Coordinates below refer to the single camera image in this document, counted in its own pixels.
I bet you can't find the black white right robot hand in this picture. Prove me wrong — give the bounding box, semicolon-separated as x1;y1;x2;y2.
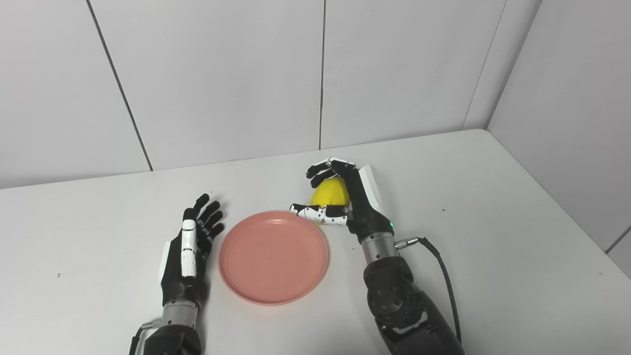
289;157;395;243

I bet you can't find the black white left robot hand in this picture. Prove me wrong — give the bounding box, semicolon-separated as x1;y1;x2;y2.
159;193;225;307

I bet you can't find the yellow lemon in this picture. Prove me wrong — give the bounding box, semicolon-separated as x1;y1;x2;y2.
311;177;351;226

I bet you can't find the pink round plate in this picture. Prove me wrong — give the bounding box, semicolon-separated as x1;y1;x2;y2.
218;211;330;306

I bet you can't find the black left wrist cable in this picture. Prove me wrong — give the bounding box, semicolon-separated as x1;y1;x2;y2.
129;320;162;355

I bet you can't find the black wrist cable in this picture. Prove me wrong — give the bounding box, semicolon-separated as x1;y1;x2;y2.
129;320;162;355
394;237;462;343

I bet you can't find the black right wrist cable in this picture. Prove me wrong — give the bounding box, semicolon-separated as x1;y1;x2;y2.
394;237;462;343

